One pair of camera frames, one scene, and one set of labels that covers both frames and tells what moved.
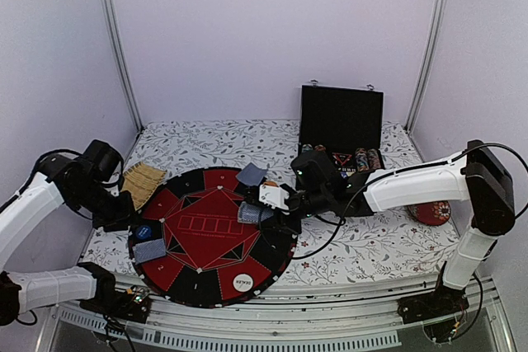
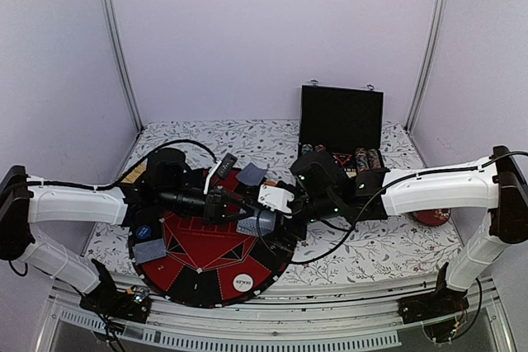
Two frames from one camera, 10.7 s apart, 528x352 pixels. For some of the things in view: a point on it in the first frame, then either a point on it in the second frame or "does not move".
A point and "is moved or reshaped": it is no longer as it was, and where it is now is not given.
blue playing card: [148, 250] does not move
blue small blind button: [143, 232] does not move
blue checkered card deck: [250, 213] is moved or reshaped
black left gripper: [123, 219] to [217, 215]
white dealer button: [242, 282] does not move
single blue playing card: [252, 175] does not move
